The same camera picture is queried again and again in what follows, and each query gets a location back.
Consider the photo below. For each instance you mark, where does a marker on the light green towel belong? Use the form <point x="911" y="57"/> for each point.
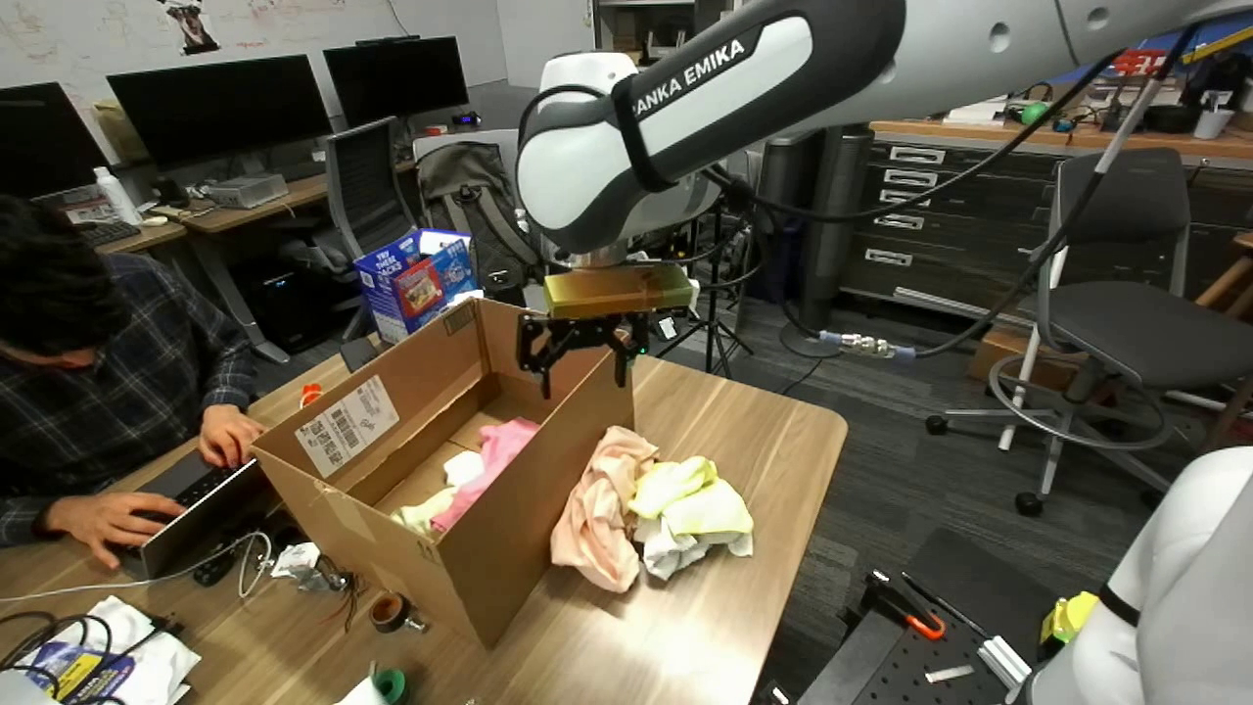
<point x="432" y="501"/>

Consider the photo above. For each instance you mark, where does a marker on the person's right hand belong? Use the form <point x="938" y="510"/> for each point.
<point x="119" y="522"/>

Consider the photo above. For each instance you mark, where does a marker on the cluttered wooden workbench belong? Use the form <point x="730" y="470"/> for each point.
<point x="1083" y="139"/>

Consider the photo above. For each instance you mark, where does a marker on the peach shirt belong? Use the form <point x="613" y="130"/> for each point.
<point x="591" y="522"/>

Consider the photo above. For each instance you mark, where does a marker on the small orange object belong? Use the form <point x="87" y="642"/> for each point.
<point x="309" y="396"/>

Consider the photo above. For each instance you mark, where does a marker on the white plastic bottle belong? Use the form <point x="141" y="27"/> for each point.
<point x="119" y="197"/>

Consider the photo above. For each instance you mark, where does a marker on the yellow green safety button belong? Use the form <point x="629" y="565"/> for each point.
<point x="1069" y="616"/>

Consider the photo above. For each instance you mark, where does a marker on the gold wrist camera bar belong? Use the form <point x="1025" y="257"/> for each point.
<point x="616" y="292"/>

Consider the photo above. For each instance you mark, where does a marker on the grey laptop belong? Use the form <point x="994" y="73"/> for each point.
<point x="207" y="522"/>

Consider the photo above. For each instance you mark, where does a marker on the long wooden monitor desk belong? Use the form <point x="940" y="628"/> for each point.
<point x="247" y="210"/>

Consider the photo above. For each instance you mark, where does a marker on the yellow towel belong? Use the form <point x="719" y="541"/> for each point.
<point x="679" y="488"/>

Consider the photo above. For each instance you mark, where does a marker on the grey computer keyboard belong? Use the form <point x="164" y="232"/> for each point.
<point x="247" y="188"/>

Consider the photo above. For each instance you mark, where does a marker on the white towel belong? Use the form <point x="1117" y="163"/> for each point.
<point x="686" y="552"/>

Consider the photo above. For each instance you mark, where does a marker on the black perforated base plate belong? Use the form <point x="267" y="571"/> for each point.
<point x="886" y="671"/>

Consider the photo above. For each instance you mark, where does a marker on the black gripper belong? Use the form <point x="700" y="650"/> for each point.
<point x="581" y="335"/>

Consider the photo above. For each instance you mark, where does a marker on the dark drawer cabinet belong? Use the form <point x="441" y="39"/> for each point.
<point x="940" y="237"/>

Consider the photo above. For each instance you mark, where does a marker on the person in plaid shirt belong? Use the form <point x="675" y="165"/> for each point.
<point x="102" y="378"/>

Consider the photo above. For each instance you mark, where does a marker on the short silver metal bar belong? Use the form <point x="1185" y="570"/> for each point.
<point x="1002" y="664"/>

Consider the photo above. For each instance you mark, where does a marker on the black mesh office chair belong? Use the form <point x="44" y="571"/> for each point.
<point x="1138" y="326"/>

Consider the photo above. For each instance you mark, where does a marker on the grey olive backpack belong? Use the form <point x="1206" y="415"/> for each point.
<point x="465" y="210"/>

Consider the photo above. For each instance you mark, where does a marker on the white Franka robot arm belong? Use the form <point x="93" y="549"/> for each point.
<point x="807" y="53"/>

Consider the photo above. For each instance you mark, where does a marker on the brown cardboard box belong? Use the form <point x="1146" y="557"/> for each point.
<point x="504" y="549"/>

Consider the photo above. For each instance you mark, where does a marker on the blue printed carton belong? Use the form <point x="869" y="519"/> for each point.
<point x="416" y="288"/>

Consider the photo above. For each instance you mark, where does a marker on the black tripod stand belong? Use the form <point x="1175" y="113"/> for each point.
<point x="714" y="288"/>

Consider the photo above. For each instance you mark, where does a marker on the person's left hand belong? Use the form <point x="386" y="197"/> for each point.
<point x="232" y="437"/>

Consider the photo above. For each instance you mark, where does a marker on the black computer monitor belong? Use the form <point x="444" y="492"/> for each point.
<point x="44" y="139"/>
<point x="219" y="109"/>
<point x="367" y="188"/>
<point x="395" y="79"/>

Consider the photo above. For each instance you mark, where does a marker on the small cardboard floor box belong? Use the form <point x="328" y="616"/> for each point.
<point x="1031" y="374"/>

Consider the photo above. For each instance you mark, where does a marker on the brown tape roll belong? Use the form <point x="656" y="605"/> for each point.
<point x="395" y="612"/>

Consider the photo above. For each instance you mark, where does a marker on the green tape roll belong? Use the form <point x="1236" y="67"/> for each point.
<point x="391" y="686"/>

